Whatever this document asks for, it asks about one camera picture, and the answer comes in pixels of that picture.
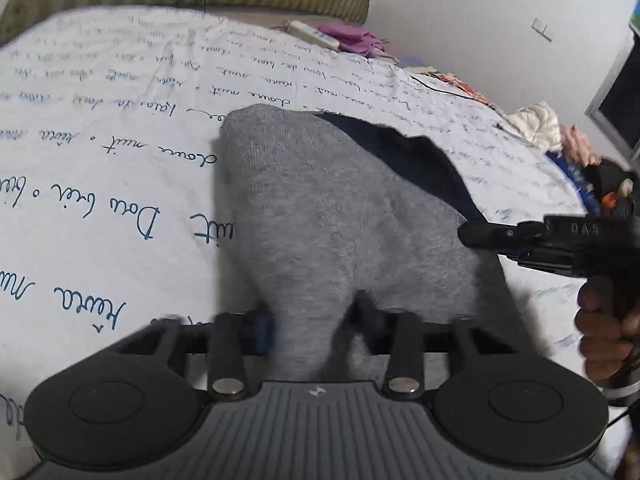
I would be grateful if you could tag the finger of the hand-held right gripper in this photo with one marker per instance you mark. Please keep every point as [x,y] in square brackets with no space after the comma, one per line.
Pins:
[482,235]

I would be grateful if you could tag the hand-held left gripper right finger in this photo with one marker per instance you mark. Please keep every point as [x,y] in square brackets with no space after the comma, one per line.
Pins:
[365,325]

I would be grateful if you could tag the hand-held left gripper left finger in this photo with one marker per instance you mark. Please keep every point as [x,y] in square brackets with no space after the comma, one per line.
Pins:
[265,332]

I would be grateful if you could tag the grey and navy small garment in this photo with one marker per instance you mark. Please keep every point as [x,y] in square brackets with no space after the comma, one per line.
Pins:
[325,210]

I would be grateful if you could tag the person's right hand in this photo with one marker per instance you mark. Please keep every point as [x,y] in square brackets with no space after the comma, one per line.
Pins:
[597,332]

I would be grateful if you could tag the blue crumpled cloth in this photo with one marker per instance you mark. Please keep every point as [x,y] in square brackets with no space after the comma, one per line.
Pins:
[575,180]

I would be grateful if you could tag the black crumpled cloth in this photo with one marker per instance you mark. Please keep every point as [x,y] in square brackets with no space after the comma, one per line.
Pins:
[607,175]

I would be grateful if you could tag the pale pink crumpled cloth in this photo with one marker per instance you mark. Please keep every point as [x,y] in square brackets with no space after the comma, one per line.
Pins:
[577,142]

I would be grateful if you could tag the cream crumpled cloth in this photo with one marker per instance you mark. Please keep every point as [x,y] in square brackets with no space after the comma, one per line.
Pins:
[537,122]

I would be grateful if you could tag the red patterned cloth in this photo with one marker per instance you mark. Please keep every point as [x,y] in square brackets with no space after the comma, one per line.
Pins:
[470,91]

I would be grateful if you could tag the magenta crumpled cloth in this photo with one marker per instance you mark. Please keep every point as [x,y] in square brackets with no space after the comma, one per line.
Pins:
[350,37]

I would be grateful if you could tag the white remote control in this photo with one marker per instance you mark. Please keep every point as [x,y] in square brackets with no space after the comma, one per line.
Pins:
[312,35]

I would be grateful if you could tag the white script-printed bed sheet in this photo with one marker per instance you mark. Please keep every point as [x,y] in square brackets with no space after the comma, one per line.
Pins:
[100,110]

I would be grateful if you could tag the white wall bracket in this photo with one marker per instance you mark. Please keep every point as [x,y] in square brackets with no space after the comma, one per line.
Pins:
[542,30]

